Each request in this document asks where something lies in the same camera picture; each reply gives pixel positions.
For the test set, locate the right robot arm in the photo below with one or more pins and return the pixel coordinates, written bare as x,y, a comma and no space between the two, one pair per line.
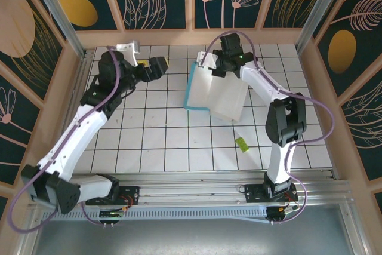
262,81

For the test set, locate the peach circle gold lines panel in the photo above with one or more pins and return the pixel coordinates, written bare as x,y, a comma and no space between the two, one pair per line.
18,22

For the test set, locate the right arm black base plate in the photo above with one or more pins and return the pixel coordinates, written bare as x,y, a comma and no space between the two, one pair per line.
253,195

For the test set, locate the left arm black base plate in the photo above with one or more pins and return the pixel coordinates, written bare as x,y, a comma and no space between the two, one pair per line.
131,195

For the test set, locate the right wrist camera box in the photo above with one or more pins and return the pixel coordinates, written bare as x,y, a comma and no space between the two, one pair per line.
207,59

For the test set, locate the panel with feather leaves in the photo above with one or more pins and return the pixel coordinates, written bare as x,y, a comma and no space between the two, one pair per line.
367,123

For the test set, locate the grey metal sheet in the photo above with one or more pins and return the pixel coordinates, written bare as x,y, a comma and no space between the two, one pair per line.
191,240

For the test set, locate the aluminium rail beam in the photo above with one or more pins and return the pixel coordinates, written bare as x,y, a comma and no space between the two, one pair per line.
194,189

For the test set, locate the single pink flower panel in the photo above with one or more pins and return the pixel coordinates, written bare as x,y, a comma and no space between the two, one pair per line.
15,135

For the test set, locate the aluminium side rail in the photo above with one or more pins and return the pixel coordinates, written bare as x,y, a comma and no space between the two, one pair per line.
76,87

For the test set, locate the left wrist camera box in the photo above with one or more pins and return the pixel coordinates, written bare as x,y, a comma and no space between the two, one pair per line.
128,50

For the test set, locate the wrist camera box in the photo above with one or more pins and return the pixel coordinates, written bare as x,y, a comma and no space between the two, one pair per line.
207,59
128,50

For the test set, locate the white and teal paper box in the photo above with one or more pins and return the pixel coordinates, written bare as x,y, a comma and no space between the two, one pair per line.
218,96

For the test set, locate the small green packet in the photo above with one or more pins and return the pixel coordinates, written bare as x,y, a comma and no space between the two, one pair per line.
242,144

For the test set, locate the panel with yellow oval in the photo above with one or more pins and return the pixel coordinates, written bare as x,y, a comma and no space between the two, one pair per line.
77,10

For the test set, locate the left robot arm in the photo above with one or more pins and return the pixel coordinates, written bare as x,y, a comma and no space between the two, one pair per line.
74,135

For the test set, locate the panel with oval and feather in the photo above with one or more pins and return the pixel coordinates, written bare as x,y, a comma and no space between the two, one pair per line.
343,52

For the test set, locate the aluminium corner post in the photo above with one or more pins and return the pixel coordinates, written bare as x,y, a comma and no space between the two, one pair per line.
316,7
56,10

